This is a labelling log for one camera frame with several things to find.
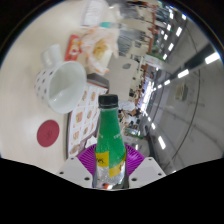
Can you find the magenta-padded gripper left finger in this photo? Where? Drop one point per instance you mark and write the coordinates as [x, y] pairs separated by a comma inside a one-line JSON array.
[[76, 170]]

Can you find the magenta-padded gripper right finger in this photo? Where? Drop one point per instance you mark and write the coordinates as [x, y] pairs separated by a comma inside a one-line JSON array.
[[146, 171]]

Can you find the green plastic drink bottle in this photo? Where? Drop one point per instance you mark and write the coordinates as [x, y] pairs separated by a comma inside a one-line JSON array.
[[109, 140]]

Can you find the flat round red coaster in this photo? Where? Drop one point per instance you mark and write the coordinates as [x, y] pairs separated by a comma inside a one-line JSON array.
[[48, 133]]

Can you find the dark tray with menu paper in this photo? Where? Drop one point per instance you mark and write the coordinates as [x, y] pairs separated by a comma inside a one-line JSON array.
[[83, 123]]

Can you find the white dotted mug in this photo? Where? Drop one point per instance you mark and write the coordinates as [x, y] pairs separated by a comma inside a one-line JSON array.
[[63, 86]]

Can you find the beige square table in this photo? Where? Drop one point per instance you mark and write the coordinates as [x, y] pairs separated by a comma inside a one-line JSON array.
[[121, 78]]

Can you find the row of ceiling lights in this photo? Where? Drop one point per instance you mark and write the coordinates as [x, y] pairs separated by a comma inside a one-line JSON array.
[[182, 73]]

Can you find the red snack packet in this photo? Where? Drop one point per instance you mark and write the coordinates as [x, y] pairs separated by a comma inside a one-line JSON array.
[[72, 48]]

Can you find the clear plastic bag with food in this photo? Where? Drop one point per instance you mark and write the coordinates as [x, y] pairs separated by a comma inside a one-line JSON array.
[[98, 48]]

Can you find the white paper sheet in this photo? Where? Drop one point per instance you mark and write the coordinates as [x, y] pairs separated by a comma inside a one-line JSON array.
[[94, 12]]

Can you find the framed wall sign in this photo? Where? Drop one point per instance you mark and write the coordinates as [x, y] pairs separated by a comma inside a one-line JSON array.
[[181, 92]]

